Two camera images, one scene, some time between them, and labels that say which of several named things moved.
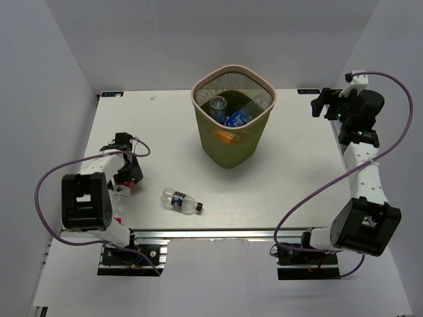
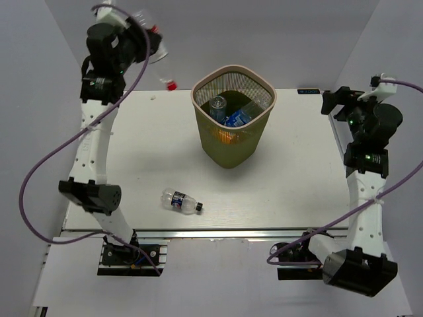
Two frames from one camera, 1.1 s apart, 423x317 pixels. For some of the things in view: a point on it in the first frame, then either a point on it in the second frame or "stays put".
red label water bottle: [121, 193] -> [162, 51]
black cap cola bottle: [180, 201] stays put
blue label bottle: [218, 108] stays put
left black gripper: [134, 174] -> [141, 42]
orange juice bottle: [227, 137] stays put
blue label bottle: [241, 115] stays put
